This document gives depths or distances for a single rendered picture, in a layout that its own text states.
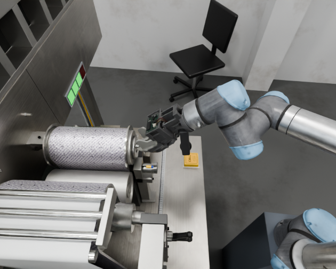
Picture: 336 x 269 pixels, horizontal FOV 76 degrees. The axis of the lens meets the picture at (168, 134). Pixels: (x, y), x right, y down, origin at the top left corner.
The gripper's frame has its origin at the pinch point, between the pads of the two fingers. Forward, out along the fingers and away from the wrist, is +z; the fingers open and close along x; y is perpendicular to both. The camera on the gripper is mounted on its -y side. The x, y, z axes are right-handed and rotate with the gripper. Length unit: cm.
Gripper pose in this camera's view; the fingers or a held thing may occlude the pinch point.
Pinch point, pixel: (142, 146)
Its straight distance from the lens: 70.1
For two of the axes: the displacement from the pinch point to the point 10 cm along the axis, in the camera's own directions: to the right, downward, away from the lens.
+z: -7.7, 3.6, 5.3
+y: -6.4, -4.8, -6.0
